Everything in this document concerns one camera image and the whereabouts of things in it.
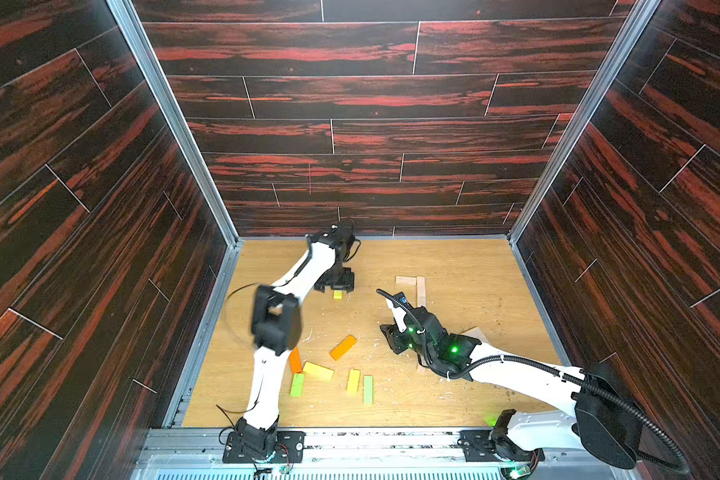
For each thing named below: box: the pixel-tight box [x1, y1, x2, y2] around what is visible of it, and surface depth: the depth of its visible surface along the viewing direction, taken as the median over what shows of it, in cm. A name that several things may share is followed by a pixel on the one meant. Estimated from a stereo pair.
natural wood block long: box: [416, 276, 426, 308], surface depth 105 cm
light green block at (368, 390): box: [363, 375, 373, 405], surface depth 84 cm
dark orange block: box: [290, 346, 303, 374], surface depth 90 cm
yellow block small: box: [346, 368, 361, 394], surface depth 86 cm
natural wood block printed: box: [395, 276, 417, 285], surface depth 109 cm
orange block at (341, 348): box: [329, 334, 357, 361], surface depth 94 cm
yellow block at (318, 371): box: [302, 361, 335, 381], surface depth 88 cm
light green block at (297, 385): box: [290, 373, 305, 397], surface depth 84 cm
